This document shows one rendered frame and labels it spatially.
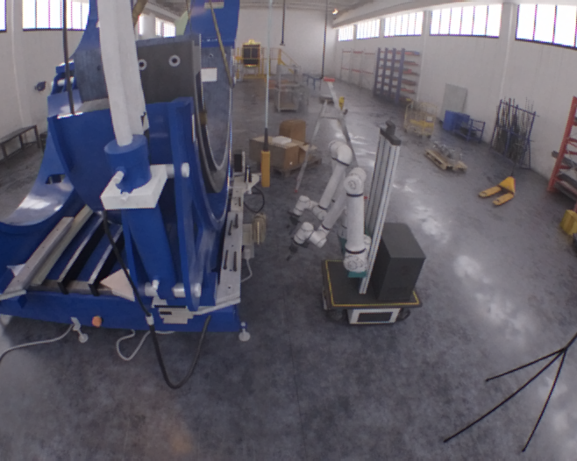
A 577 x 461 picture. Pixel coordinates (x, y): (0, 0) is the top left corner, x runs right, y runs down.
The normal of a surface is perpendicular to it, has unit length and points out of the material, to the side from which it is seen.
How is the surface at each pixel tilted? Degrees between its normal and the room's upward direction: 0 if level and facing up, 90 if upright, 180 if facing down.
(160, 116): 97
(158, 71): 98
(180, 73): 99
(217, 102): 55
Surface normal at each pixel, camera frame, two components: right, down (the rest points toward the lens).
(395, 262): 0.00, 0.54
